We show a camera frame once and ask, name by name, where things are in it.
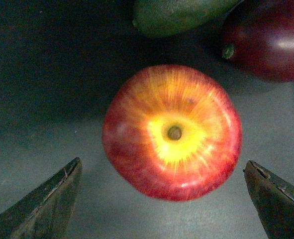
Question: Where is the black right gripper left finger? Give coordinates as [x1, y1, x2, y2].
[0, 157, 82, 239]

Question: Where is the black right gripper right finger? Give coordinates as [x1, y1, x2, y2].
[243, 160, 294, 239]

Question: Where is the red yellow apple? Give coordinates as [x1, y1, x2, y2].
[102, 65, 242, 201]

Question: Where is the black mat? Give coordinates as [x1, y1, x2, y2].
[0, 0, 294, 239]

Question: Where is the dark red plum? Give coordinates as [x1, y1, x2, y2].
[222, 0, 294, 82]

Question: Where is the green avocado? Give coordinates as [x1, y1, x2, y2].
[132, 0, 240, 39]

